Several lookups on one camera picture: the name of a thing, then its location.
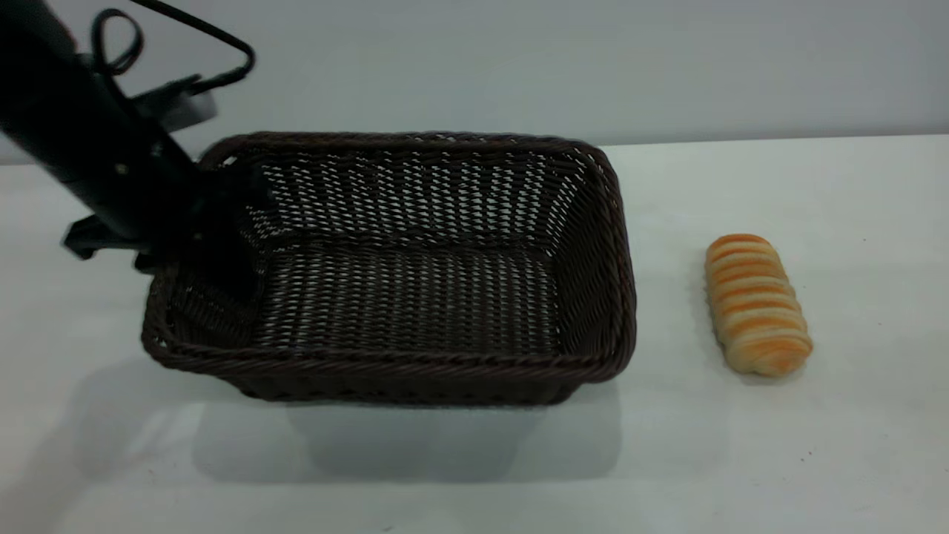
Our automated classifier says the black woven wicker basket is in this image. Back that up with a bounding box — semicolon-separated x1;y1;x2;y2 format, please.
140;131;638;408

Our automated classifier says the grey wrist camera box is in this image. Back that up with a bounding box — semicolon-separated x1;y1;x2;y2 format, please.
132;74;218;134

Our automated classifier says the black looped cable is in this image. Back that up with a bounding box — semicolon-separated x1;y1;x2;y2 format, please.
90;0;257;97

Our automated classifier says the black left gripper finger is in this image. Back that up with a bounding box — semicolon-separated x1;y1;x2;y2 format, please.
194;159;269;299
62;215;160;273

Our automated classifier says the striped golden bread roll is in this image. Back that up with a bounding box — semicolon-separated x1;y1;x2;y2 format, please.
704;234;814;378

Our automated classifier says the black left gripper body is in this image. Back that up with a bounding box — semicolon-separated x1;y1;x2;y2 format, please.
30;70;205;253

